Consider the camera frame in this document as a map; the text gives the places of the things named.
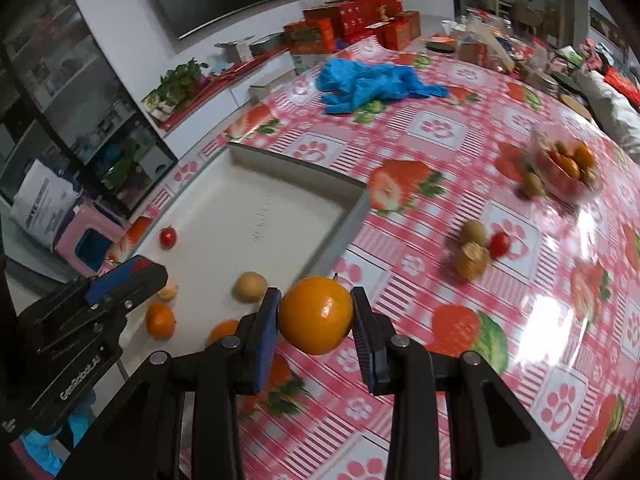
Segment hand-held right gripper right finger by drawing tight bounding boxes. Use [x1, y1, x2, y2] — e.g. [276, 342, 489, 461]
[350, 286, 576, 480]

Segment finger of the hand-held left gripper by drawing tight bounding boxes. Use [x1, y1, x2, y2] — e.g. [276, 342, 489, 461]
[17, 255, 169, 367]

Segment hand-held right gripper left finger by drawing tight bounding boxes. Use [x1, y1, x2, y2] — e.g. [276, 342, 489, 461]
[57, 287, 283, 480]

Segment large dimpled orange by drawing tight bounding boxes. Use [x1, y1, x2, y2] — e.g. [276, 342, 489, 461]
[206, 319, 241, 347]

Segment small mandarin orange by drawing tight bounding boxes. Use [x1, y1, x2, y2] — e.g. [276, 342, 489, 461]
[146, 301, 177, 338]

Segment smooth orange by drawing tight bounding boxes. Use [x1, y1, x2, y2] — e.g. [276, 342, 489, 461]
[277, 275, 355, 356]

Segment brown kiwi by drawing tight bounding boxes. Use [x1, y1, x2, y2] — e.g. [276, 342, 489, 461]
[235, 271, 268, 303]
[459, 220, 488, 247]

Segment white tray with grey rim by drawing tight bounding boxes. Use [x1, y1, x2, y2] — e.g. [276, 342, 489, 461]
[107, 142, 372, 361]

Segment blue cloth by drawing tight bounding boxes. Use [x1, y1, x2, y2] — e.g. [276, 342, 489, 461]
[20, 395, 96, 478]

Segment pink box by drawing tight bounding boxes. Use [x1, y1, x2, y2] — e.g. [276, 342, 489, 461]
[52, 197, 131, 278]

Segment red checkered printed tablecloth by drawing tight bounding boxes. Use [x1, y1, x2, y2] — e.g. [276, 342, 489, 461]
[107, 35, 640, 480]

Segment white printed sack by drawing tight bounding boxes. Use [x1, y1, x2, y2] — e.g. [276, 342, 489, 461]
[10, 157, 83, 251]

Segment dark glass cabinet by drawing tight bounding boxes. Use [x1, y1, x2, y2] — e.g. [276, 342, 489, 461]
[0, 0, 178, 211]

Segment green potted plant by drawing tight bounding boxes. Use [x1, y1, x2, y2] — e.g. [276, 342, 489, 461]
[142, 58, 211, 111]

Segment small open white carton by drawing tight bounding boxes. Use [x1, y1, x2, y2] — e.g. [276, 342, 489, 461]
[215, 37, 256, 63]

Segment clear glass bowl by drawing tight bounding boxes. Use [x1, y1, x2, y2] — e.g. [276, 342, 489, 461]
[530, 122, 603, 204]

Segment pile of blue gloves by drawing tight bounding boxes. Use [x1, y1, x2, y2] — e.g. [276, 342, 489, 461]
[316, 57, 451, 116]

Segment orange in bowl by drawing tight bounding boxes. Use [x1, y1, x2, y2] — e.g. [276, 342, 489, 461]
[572, 145, 598, 171]

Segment stack of red gift boxes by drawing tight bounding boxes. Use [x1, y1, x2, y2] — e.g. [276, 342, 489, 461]
[282, 0, 422, 56]

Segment pile of clothes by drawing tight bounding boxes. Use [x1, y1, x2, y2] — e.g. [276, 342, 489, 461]
[550, 35, 640, 156]

